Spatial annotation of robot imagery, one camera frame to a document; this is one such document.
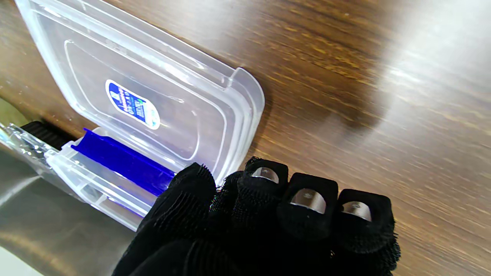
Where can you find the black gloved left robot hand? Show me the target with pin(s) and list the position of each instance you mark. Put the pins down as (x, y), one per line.
(268, 226)

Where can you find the clear container with blue clips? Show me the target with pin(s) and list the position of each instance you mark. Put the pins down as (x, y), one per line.
(111, 172)

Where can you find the clear lid with blue label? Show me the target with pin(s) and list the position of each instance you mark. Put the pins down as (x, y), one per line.
(145, 88)

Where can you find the thin clear plastic tray lid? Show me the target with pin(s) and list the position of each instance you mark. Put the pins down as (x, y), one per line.
(23, 142)

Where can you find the dark brown leather sofa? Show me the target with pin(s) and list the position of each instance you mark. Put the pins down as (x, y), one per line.
(50, 230)

